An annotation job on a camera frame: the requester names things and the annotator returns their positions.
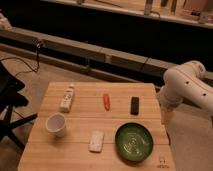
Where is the white plastic bottle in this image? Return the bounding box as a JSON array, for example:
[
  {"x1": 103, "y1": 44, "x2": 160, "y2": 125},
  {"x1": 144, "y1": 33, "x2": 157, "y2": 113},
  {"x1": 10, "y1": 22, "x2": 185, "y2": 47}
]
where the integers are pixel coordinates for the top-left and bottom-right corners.
[{"x1": 59, "y1": 84, "x2": 74, "y2": 113}]

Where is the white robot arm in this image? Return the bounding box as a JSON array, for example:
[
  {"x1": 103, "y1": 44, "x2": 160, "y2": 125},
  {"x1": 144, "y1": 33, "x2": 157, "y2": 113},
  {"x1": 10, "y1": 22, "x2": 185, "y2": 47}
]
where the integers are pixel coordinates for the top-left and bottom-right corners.
[{"x1": 157, "y1": 61, "x2": 213, "y2": 125}]

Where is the green ceramic bowl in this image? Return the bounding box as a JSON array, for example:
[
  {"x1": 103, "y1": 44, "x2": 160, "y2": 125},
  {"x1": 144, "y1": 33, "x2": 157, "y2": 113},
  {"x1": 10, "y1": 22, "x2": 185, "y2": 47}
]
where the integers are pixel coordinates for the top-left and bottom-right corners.
[{"x1": 115, "y1": 122, "x2": 154, "y2": 162}]

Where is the red carrot toy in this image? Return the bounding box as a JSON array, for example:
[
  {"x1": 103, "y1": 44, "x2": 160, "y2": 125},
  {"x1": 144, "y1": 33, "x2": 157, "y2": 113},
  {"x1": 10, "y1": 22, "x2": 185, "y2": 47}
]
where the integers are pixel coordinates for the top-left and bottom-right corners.
[{"x1": 103, "y1": 94, "x2": 110, "y2": 111}]

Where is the white sponge block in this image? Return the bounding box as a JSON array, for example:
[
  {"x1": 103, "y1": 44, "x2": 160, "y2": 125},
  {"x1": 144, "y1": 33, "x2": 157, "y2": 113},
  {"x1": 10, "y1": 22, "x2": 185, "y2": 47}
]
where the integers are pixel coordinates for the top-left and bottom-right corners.
[{"x1": 89, "y1": 131, "x2": 104, "y2": 153}]

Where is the white paper cup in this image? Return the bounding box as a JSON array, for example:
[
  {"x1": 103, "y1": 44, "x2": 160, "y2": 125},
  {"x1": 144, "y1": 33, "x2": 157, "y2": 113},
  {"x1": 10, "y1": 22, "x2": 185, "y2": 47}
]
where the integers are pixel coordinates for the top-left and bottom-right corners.
[{"x1": 45, "y1": 113, "x2": 67, "y2": 137}]

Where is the black office chair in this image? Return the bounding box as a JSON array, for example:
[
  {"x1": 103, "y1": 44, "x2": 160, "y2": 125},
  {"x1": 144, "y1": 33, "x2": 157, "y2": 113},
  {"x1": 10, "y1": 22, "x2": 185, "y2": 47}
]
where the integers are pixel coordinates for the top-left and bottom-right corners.
[{"x1": 0, "y1": 62, "x2": 37, "y2": 149}]

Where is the black floor cable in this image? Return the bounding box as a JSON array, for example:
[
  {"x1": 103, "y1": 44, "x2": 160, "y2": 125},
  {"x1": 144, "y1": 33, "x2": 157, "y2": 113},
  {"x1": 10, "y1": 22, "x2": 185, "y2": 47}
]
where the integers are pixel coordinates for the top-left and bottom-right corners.
[{"x1": 0, "y1": 39, "x2": 44, "y2": 78}]

